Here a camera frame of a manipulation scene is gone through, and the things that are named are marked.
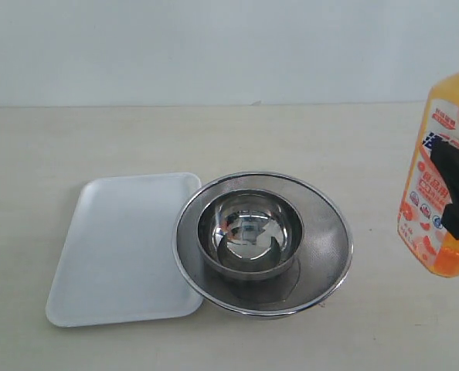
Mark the orange dish soap pump bottle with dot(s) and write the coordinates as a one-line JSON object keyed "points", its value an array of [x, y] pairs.
{"points": [[428, 217]]}

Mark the small stainless steel bowl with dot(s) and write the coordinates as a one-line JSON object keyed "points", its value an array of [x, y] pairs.
{"points": [[250, 234]]}

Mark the steel mesh strainer basin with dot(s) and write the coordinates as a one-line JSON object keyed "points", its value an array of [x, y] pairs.
{"points": [[319, 269]]}

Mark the white rectangular foam tray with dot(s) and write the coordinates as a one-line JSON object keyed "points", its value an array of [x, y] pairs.
{"points": [[117, 264]]}

